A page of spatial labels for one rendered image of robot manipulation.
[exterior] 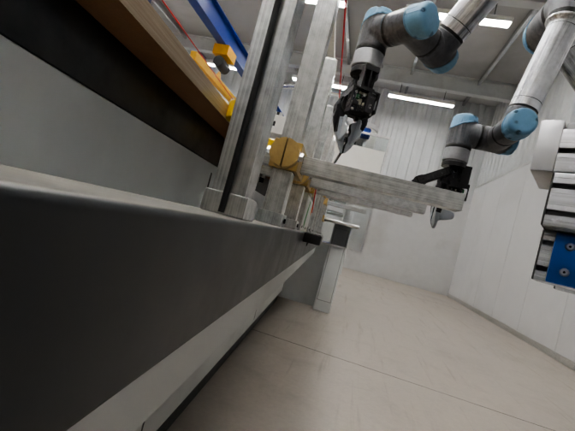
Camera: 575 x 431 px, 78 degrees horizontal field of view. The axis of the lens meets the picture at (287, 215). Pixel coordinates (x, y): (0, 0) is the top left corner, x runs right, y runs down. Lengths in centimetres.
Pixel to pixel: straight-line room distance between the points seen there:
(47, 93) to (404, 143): 991
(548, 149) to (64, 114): 71
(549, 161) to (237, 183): 55
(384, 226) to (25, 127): 950
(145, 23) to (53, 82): 11
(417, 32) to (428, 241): 908
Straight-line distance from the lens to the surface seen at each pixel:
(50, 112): 45
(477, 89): 958
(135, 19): 45
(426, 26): 93
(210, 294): 25
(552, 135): 76
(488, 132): 125
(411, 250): 982
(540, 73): 121
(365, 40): 99
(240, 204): 34
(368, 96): 92
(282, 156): 59
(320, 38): 69
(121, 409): 30
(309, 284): 357
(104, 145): 52
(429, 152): 1018
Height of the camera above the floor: 71
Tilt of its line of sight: 2 degrees up
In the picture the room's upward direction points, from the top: 15 degrees clockwise
